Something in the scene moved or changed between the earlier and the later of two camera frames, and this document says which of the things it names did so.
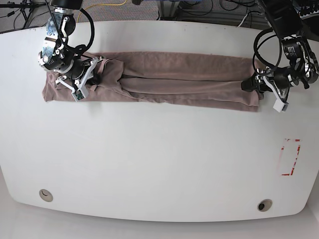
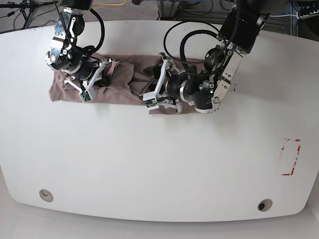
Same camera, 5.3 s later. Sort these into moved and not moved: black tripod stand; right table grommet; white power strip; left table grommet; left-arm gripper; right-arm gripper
Moved: left-arm gripper; right-arm gripper
Not moved: left table grommet; black tripod stand; white power strip; right table grommet
